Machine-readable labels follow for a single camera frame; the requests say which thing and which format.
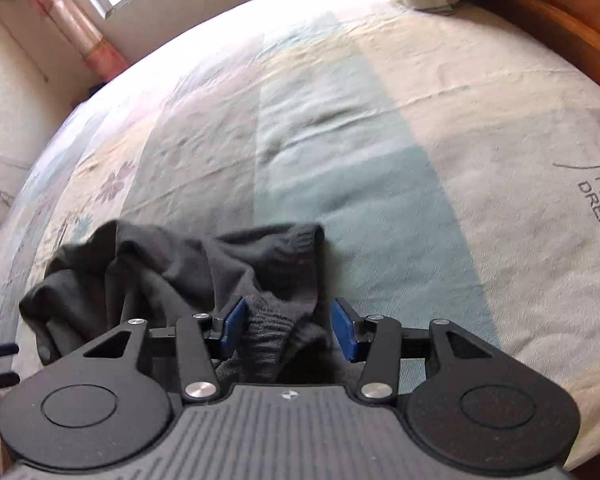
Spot dark grey trousers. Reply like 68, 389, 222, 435
19, 220, 358, 387

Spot pastel patchwork bed sheet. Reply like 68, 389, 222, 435
0, 0, 600, 470

